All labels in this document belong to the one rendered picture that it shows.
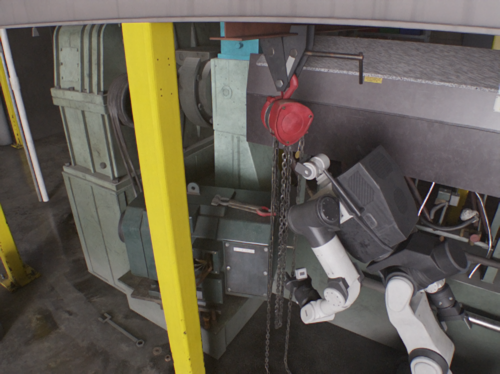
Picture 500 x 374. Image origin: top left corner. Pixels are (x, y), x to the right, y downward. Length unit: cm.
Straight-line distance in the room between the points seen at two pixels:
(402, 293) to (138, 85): 105
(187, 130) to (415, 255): 170
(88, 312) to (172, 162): 166
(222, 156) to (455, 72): 134
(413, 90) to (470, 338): 126
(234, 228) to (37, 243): 213
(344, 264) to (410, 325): 41
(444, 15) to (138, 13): 72
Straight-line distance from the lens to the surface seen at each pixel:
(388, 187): 118
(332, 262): 113
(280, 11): 78
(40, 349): 245
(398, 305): 135
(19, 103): 375
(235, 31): 99
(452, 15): 69
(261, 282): 171
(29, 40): 610
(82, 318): 252
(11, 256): 289
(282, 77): 123
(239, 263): 166
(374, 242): 121
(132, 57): 100
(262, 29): 110
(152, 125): 100
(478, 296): 196
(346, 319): 226
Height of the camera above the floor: 171
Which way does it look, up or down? 27 degrees down
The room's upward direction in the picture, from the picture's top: straight up
